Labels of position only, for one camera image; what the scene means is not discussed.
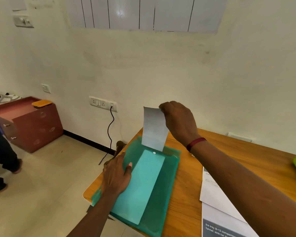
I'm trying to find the person's left hand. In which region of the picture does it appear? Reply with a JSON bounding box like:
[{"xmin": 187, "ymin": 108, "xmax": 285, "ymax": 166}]
[{"xmin": 102, "ymin": 152, "xmax": 133, "ymax": 198}]

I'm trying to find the person's right hand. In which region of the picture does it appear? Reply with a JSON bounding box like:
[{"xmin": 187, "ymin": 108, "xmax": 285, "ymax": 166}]
[{"xmin": 159, "ymin": 100, "xmax": 202, "ymax": 147}]

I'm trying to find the green translucent plastic folder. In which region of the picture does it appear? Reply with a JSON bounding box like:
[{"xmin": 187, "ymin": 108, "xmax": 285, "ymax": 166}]
[{"xmin": 90, "ymin": 136, "xmax": 182, "ymax": 237}]

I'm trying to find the person's right forearm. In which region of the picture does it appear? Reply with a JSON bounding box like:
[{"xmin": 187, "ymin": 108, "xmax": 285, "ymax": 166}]
[{"xmin": 190, "ymin": 140, "xmax": 296, "ymax": 237}]

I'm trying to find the person's left forearm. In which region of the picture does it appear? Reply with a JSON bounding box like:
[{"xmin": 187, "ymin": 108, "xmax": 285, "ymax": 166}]
[{"xmin": 66, "ymin": 192, "xmax": 119, "ymax": 237}]

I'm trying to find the dark red wrist band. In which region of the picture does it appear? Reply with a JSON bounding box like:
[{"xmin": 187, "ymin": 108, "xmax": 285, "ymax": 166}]
[{"xmin": 186, "ymin": 137, "xmax": 208, "ymax": 153}]

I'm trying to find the black skirting board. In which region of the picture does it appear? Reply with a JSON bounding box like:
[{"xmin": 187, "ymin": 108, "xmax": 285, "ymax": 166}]
[{"xmin": 63, "ymin": 130, "xmax": 116, "ymax": 156}]

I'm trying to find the yellow flat item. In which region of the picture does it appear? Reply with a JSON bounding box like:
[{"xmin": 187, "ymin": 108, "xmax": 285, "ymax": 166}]
[{"xmin": 31, "ymin": 100, "xmax": 53, "ymax": 108}]

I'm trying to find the pale grey sneaker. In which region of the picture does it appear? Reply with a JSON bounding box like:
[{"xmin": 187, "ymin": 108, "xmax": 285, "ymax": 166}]
[{"xmin": 0, "ymin": 93, "xmax": 21, "ymax": 105}]

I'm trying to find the white blank wall plate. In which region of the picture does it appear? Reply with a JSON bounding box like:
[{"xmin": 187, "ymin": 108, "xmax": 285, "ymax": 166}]
[{"xmin": 227, "ymin": 132, "xmax": 253, "ymax": 143}]

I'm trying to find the black power cable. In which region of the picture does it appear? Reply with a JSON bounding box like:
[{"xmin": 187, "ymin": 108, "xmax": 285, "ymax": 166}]
[{"xmin": 98, "ymin": 107, "xmax": 115, "ymax": 166}]

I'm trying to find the white wall socket panel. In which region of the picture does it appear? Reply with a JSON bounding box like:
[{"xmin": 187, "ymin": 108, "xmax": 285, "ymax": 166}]
[{"xmin": 89, "ymin": 96, "xmax": 118, "ymax": 113}]

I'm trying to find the white wall switch plate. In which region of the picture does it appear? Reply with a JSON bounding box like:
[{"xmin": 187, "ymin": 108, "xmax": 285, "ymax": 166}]
[{"xmin": 12, "ymin": 15, "xmax": 35, "ymax": 29}]

